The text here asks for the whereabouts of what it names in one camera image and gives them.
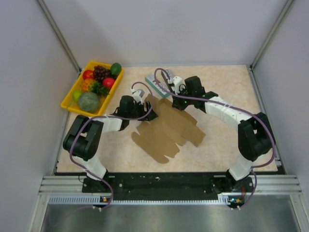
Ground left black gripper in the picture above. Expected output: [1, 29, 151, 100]
[127, 101, 157, 121]

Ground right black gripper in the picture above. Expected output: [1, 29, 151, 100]
[171, 87, 195, 112]

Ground brown cardboard box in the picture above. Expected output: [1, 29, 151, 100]
[131, 95, 205, 164]

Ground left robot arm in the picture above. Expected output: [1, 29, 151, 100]
[63, 95, 158, 192]

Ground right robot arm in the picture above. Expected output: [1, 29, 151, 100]
[166, 76, 275, 191]

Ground teal white carton box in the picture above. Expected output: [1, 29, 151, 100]
[145, 74, 169, 98]

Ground silver brown carton box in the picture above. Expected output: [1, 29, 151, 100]
[161, 69, 175, 93]

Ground red peach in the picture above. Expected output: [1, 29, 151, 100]
[102, 77, 115, 89]

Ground green avocado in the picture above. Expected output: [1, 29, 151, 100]
[110, 62, 122, 76]

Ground green round melon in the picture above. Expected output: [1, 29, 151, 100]
[78, 92, 100, 113]

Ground dark purple grape bunch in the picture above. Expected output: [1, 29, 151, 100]
[93, 65, 112, 82]

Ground red apple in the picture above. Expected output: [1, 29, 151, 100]
[82, 70, 95, 80]

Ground green lime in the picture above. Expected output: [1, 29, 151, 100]
[72, 90, 83, 102]

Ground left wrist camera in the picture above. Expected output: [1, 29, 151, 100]
[131, 88, 145, 104]

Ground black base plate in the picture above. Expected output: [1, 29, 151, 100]
[82, 172, 253, 201]

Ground aluminium rail with cable duct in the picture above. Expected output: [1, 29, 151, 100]
[39, 173, 302, 207]

